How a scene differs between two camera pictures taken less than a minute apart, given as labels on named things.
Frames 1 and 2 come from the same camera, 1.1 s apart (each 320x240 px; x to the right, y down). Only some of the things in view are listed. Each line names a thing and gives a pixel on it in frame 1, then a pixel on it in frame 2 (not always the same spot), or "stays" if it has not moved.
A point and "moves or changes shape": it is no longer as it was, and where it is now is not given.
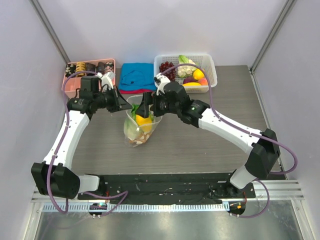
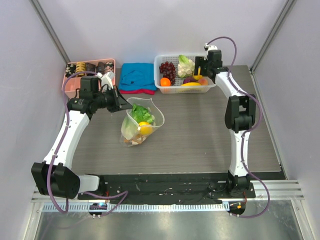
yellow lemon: [144, 123] moves or changes shape
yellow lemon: [198, 74] stays
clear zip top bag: [137, 129] stays
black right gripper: [150, 105] → [199, 67]
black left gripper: [119, 102] stays
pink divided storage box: [72, 85] stays
